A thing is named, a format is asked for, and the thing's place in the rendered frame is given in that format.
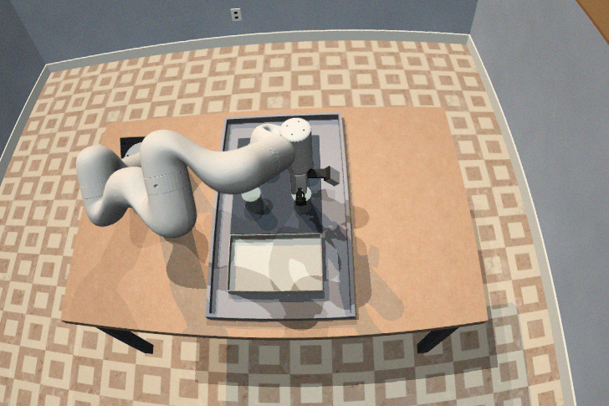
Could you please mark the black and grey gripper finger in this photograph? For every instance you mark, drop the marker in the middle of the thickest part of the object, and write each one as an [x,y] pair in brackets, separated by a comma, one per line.
[300,201]

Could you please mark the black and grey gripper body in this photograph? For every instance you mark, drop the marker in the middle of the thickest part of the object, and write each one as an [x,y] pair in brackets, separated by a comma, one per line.
[298,181]

